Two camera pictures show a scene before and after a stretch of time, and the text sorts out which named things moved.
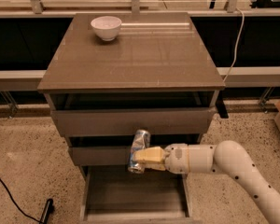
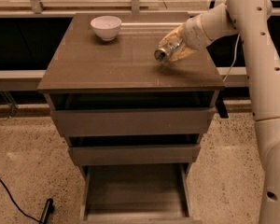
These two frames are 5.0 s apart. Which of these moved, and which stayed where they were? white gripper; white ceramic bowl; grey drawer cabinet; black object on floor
Moved: white gripper
Stayed: grey drawer cabinet; white ceramic bowl; black object on floor
